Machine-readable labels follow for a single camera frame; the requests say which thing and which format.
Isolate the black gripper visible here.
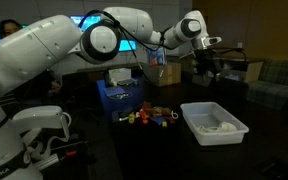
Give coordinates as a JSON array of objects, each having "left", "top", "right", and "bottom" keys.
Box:
[{"left": 194, "top": 48, "right": 223, "bottom": 78}]

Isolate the white plastic container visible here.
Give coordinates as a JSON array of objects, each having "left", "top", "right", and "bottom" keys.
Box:
[{"left": 179, "top": 101, "right": 250, "bottom": 147}]

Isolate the white terry towel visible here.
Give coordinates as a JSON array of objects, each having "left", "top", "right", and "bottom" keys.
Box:
[{"left": 197, "top": 121, "right": 238, "bottom": 134}]

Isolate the blue toy piece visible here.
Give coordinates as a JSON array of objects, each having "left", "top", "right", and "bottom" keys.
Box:
[{"left": 150, "top": 116, "right": 167, "bottom": 126}]

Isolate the orange plastic cup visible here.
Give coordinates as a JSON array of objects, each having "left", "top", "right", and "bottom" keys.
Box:
[{"left": 138, "top": 111, "right": 150, "bottom": 124}]

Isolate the cardboard box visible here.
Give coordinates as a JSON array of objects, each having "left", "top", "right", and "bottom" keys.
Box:
[{"left": 143, "top": 62, "right": 182, "bottom": 88}]

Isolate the blue printed box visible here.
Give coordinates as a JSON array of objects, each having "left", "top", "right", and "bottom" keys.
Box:
[{"left": 146, "top": 46, "right": 168, "bottom": 67}]

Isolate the green plaid sofa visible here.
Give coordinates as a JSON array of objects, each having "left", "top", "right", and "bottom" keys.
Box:
[{"left": 245, "top": 59, "right": 288, "bottom": 111}]

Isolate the white VR headset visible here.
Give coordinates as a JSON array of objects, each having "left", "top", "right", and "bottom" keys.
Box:
[{"left": 12, "top": 105, "right": 72, "bottom": 160}]

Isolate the person in dark clothes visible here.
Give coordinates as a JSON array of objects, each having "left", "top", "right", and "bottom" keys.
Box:
[{"left": 0, "top": 18, "right": 23, "bottom": 39}]

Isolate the large wall monitor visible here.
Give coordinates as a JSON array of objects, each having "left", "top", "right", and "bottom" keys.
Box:
[{"left": 69, "top": 14, "right": 138, "bottom": 53}]

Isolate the orange handled screwdriver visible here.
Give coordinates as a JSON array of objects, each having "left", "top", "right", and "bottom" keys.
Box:
[{"left": 37, "top": 149, "right": 79, "bottom": 168}]

